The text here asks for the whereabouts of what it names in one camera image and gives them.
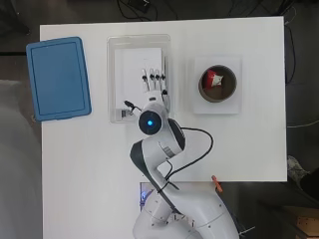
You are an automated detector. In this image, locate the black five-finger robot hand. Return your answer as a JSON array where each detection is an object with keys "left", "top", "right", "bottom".
[{"left": 124, "top": 66, "right": 172, "bottom": 115}]

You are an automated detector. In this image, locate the red and white packet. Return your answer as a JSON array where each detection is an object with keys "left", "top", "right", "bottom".
[{"left": 202, "top": 68, "right": 224, "bottom": 90}]

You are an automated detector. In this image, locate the white flat box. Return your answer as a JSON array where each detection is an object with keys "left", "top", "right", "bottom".
[{"left": 114, "top": 47, "right": 164, "bottom": 112}]

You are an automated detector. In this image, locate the clear plastic box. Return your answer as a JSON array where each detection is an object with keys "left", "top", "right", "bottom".
[{"left": 106, "top": 33, "right": 172, "bottom": 124}]

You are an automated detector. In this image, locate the brown round tub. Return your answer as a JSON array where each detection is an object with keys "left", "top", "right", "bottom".
[{"left": 197, "top": 64, "right": 238, "bottom": 104}]

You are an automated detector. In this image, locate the blue plastic lid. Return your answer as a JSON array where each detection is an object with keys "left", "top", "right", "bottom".
[{"left": 25, "top": 36, "right": 93, "bottom": 122}]

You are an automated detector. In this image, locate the orange clamp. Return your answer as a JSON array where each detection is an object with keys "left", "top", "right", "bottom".
[{"left": 210, "top": 174, "right": 224, "bottom": 194}]

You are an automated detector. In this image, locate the wooden box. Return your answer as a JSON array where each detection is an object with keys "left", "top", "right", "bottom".
[{"left": 292, "top": 206, "right": 319, "bottom": 239}]

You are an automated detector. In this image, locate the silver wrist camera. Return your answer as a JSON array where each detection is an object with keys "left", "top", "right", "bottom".
[{"left": 120, "top": 108, "right": 135, "bottom": 120}]

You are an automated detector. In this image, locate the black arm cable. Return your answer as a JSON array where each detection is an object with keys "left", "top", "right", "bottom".
[{"left": 156, "top": 126, "right": 214, "bottom": 201}]

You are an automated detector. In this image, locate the black floor cable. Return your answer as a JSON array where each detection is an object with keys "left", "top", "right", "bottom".
[{"left": 116, "top": 0, "right": 160, "bottom": 22}]

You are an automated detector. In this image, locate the white floor cable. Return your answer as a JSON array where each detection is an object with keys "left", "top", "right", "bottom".
[{"left": 286, "top": 119, "right": 319, "bottom": 129}]

